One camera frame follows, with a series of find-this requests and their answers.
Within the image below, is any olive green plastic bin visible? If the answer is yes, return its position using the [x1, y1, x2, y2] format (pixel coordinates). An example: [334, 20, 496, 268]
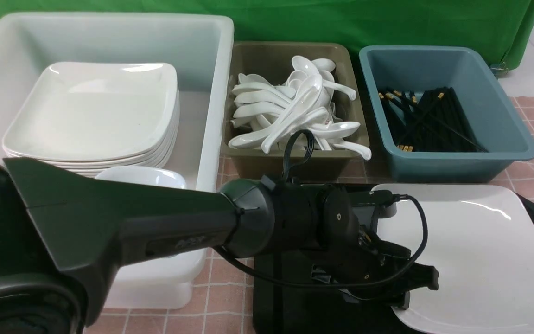
[221, 41, 369, 183]

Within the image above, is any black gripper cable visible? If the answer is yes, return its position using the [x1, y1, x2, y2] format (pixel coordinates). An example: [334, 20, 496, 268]
[214, 129, 429, 290]

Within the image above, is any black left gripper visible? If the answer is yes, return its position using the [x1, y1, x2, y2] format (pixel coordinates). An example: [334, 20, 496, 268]
[313, 190, 439, 309]

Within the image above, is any stack of white square plates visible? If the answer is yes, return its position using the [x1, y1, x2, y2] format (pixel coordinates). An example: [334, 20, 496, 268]
[2, 62, 180, 177]

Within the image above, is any green backdrop cloth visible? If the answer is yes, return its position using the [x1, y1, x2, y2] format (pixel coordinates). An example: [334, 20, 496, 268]
[0, 0, 534, 69]

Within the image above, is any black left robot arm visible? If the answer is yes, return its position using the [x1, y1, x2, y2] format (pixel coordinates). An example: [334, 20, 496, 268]
[0, 158, 439, 334]

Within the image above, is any blue plastic bin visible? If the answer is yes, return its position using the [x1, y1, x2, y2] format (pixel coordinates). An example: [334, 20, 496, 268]
[359, 45, 534, 183]

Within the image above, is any pile of white ceramic spoons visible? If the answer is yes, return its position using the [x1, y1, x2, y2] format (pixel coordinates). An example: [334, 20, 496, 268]
[228, 55, 372, 161]

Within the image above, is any large white square rice plate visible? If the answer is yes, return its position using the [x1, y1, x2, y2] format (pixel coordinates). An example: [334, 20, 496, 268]
[375, 184, 534, 334]

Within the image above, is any large white plastic tub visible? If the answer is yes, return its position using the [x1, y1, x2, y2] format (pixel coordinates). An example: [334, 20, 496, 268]
[0, 13, 235, 310]

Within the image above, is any bundle of black chopsticks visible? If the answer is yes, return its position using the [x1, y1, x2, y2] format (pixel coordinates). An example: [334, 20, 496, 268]
[378, 87, 488, 153]

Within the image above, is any black serving tray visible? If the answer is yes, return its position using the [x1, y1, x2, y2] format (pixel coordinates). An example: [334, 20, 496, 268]
[253, 194, 534, 334]

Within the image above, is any stack of small white bowls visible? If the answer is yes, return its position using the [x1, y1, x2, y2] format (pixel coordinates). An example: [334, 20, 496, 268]
[95, 166, 187, 189]

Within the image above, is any pink checkered tablecloth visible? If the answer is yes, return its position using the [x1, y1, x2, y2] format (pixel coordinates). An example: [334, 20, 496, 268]
[84, 96, 534, 334]

